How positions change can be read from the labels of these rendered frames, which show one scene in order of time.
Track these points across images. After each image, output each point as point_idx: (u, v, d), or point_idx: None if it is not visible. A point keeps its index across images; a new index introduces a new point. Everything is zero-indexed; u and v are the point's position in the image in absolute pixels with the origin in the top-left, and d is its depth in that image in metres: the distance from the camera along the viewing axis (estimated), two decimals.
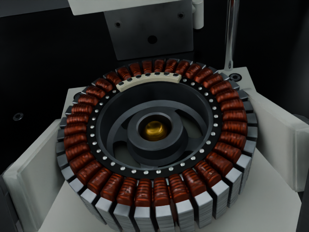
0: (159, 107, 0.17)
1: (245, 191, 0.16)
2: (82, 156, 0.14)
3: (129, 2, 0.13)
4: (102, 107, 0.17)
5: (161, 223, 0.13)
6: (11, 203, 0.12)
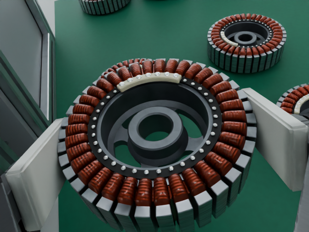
0: (159, 107, 0.17)
1: None
2: (83, 156, 0.14)
3: None
4: (103, 107, 0.17)
5: (161, 223, 0.13)
6: (14, 201, 0.12)
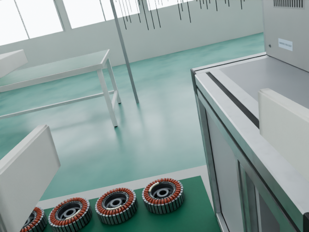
0: None
1: None
2: None
3: None
4: None
5: None
6: None
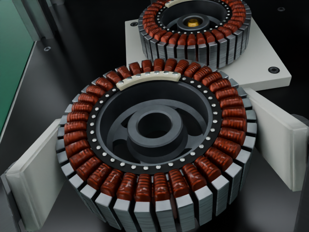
0: None
1: None
2: None
3: None
4: None
5: None
6: (14, 201, 0.12)
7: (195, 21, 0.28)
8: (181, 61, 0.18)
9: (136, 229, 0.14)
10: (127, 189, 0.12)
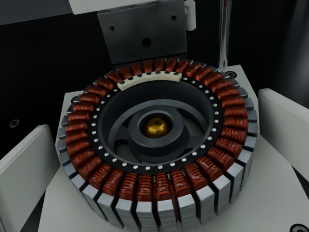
0: None
1: (248, 182, 0.16)
2: None
3: (129, 0, 0.13)
4: None
5: None
6: None
7: None
8: (182, 62, 0.18)
9: (138, 228, 0.14)
10: (128, 189, 0.12)
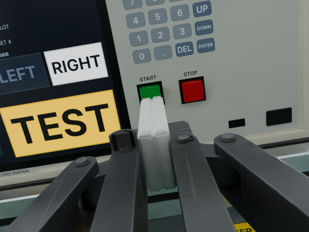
0: None
1: None
2: None
3: None
4: None
5: None
6: (142, 163, 0.13)
7: None
8: None
9: None
10: None
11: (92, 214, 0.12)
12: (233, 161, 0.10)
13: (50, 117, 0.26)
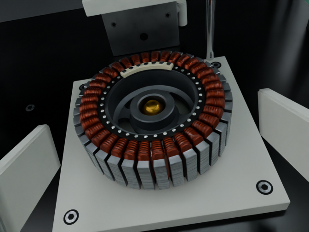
0: None
1: (226, 151, 0.20)
2: None
3: (130, 5, 0.17)
4: None
5: None
6: None
7: None
8: (174, 54, 0.22)
9: (139, 184, 0.18)
10: (131, 152, 0.16)
11: None
12: None
13: None
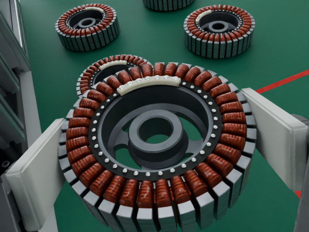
0: None
1: None
2: None
3: None
4: (94, 76, 0.39)
5: None
6: (14, 201, 0.12)
7: None
8: (181, 66, 0.18)
9: None
10: (129, 196, 0.13)
11: None
12: None
13: None
